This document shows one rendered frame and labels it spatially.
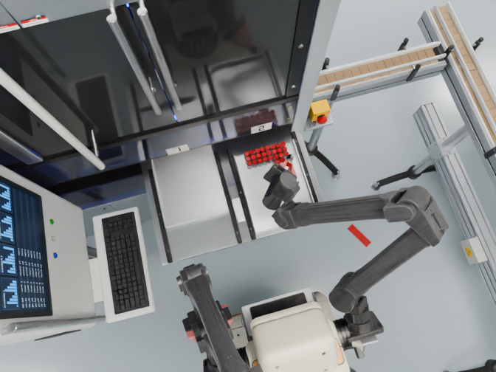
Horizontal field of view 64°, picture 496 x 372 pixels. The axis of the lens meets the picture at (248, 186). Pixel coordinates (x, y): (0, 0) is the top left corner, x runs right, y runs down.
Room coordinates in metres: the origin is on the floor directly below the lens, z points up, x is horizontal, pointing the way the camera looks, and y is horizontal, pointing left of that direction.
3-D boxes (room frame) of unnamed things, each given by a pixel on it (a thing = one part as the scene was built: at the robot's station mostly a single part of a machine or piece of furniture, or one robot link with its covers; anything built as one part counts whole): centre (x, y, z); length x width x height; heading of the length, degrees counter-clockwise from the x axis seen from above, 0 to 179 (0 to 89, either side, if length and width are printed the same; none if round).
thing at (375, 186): (0.72, -1.03, 0.07); 0.50 x 0.08 x 0.14; 103
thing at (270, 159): (0.56, -0.09, 0.90); 0.18 x 0.02 x 0.05; 102
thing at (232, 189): (0.38, 0.05, 0.91); 0.14 x 0.03 x 0.06; 13
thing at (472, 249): (0.19, -1.08, 0.50); 0.12 x 0.05 x 0.09; 13
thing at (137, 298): (0.19, 0.52, 0.82); 0.40 x 0.14 x 0.02; 11
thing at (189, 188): (0.50, 0.25, 0.90); 0.34 x 0.26 x 0.04; 13
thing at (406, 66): (0.94, -0.55, 0.92); 0.69 x 0.16 x 0.16; 103
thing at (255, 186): (0.46, -0.11, 0.90); 0.34 x 0.26 x 0.04; 12
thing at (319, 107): (0.74, -0.30, 0.99); 0.08 x 0.07 x 0.07; 13
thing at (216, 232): (0.47, 0.07, 0.87); 0.70 x 0.48 x 0.02; 103
